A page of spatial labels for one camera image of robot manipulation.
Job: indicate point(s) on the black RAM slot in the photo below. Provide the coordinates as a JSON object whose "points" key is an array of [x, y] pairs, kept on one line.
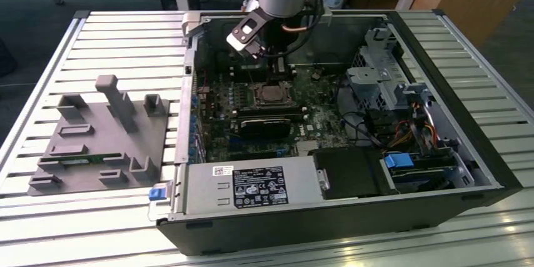
{"points": [[272, 116], [268, 111]]}

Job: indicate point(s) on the blue case latch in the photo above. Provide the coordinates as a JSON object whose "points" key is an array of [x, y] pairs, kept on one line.
{"points": [[160, 193]]}

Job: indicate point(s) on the green motherboard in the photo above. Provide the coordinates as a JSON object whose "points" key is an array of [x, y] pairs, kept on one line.
{"points": [[321, 129]]}

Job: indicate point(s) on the black graphics card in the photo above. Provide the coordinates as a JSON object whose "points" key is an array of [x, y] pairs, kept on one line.
{"points": [[265, 129]]}

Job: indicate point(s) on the silver chipset heat sink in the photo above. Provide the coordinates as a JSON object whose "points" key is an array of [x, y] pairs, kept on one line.
{"points": [[306, 148]]}

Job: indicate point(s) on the silver drive cage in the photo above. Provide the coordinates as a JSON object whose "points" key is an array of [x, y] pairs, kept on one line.
{"points": [[376, 76]]}

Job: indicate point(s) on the black plastic shroud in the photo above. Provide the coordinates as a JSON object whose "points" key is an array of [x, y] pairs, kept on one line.
{"points": [[355, 173]]}

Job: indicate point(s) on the green RAM stick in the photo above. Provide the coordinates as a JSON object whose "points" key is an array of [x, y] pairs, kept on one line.
{"points": [[97, 157]]}

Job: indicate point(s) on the silver power supply with label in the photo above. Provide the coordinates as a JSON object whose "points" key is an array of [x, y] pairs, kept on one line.
{"points": [[209, 192]]}

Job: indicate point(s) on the blue disk carrier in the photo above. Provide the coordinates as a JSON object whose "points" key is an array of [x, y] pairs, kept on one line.
{"points": [[399, 160]]}

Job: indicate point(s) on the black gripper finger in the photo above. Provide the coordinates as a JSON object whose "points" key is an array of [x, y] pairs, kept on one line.
{"points": [[281, 77]]}

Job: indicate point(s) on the grey parts rack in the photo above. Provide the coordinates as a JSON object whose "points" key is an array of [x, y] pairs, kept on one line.
{"points": [[105, 142]]}

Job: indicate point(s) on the black PC case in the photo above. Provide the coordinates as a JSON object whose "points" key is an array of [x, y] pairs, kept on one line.
{"points": [[292, 235]]}

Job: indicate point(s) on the silver topped CPU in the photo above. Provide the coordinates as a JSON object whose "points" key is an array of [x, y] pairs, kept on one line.
{"points": [[272, 93]]}

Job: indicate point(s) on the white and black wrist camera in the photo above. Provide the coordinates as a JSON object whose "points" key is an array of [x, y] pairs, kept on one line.
{"points": [[244, 32]]}

